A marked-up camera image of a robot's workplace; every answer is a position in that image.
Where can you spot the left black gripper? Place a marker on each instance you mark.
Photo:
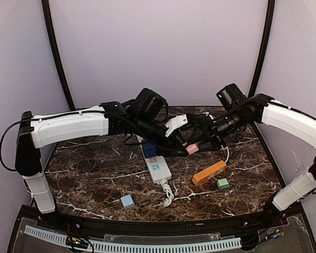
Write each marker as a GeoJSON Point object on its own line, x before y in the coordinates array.
{"type": "Point", "coordinates": [172, 139]}

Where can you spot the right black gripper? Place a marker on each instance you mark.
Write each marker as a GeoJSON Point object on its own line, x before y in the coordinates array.
{"type": "Point", "coordinates": [214, 133]}

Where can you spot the pink plug adapter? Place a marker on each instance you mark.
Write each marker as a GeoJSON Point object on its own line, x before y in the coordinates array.
{"type": "Point", "coordinates": [192, 148]}

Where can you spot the blue cube socket adapter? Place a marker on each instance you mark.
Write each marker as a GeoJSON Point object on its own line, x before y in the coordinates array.
{"type": "Point", "coordinates": [149, 150]}

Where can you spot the white multicolour power strip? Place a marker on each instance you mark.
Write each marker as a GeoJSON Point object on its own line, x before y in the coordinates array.
{"type": "Point", "coordinates": [157, 166]}

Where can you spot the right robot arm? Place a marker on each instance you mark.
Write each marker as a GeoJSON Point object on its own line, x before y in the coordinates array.
{"type": "Point", "coordinates": [264, 110]}

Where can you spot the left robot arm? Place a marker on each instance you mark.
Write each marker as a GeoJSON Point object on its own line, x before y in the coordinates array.
{"type": "Point", "coordinates": [133, 117]}

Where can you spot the green plug adapter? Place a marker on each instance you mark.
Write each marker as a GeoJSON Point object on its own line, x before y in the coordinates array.
{"type": "Point", "coordinates": [223, 184]}

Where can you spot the light blue plug adapter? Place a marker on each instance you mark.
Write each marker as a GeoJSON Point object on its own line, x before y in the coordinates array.
{"type": "Point", "coordinates": [127, 201]}

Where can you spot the orange power strip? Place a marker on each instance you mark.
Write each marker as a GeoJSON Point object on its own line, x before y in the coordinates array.
{"type": "Point", "coordinates": [206, 174]}

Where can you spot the light blue slotted cable duct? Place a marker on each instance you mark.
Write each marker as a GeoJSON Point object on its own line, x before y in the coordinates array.
{"type": "Point", "coordinates": [117, 244]}

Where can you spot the right black frame post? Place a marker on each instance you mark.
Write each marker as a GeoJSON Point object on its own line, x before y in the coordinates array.
{"type": "Point", "coordinates": [263, 47]}

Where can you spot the black frame post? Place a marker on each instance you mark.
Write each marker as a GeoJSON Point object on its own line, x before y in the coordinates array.
{"type": "Point", "coordinates": [263, 47]}
{"type": "Point", "coordinates": [56, 54]}

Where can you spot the left black frame post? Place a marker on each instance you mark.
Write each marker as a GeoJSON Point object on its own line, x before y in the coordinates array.
{"type": "Point", "coordinates": [56, 54]}

